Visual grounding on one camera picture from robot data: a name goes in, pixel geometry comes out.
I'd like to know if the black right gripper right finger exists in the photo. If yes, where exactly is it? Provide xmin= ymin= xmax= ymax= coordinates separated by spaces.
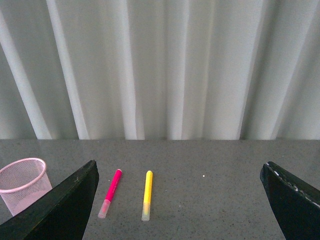
xmin=260 ymin=161 xmax=320 ymax=240

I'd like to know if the white curtain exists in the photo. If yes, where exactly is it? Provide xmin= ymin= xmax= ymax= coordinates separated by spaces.
xmin=0 ymin=0 xmax=320 ymax=140

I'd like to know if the pink mesh cup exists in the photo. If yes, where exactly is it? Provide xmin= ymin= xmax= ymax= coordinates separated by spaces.
xmin=0 ymin=157 xmax=53 ymax=216

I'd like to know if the yellow marker pen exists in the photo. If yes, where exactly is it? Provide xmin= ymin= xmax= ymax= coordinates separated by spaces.
xmin=141 ymin=170 xmax=153 ymax=222

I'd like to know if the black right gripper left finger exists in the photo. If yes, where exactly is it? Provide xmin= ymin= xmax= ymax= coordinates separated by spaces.
xmin=0 ymin=160 xmax=99 ymax=240

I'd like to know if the pink marker pen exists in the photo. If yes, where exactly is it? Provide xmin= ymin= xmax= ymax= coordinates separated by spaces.
xmin=97 ymin=169 xmax=122 ymax=219

